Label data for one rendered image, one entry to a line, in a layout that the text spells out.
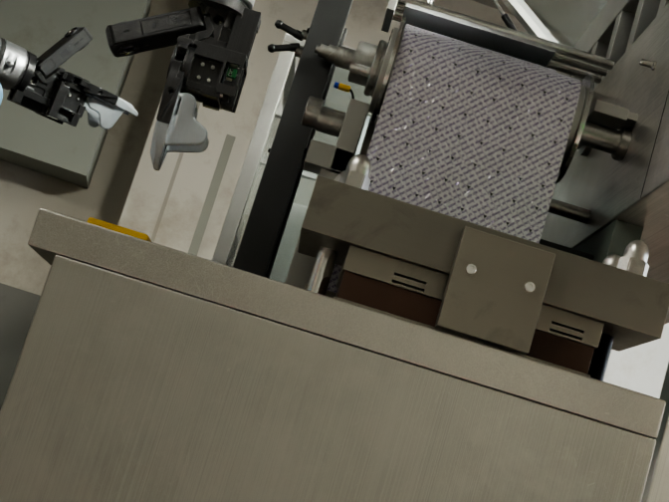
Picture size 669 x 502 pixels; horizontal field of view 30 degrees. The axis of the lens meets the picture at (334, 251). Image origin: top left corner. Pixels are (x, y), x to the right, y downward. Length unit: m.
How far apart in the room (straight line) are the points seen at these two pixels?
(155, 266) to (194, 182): 3.87
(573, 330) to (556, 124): 0.33
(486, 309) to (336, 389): 0.18
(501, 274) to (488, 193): 0.26
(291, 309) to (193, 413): 0.14
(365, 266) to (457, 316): 0.11
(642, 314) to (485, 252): 0.18
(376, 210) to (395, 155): 0.23
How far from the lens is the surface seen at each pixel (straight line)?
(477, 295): 1.31
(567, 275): 1.35
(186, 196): 5.11
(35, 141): 5.12
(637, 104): 1.70
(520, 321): 1.32
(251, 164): 2.59
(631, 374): 5.61
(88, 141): 5.12
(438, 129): 1.57
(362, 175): 1.36
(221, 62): 1.45
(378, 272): 1.33
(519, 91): 1.60
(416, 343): 1.26
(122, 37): 1.48
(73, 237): 1.28
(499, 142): 1.58
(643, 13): 1.94
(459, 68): 1.60
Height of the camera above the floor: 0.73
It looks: 10 degrees up
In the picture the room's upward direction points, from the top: 17 degrees clockwise
